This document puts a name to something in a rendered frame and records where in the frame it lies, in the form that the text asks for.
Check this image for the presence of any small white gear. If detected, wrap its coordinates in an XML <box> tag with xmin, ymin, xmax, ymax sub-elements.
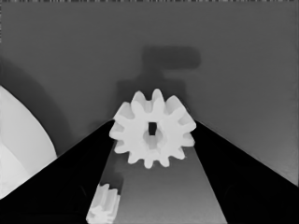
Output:
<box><xmin>86</xmin><ymin>183</ymin><xmax>121</xmax><ymax>224</ymax></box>
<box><xmin>108</xmin><ymin>88</ymin><xmax>197</xmax><ymax>170</ymax></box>

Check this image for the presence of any large thick white disc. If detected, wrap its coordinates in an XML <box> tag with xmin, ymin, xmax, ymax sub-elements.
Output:
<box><xmin>0</xmin><ymin>85</ymin><xmax>59</xmax><ymax>200</ymax></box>

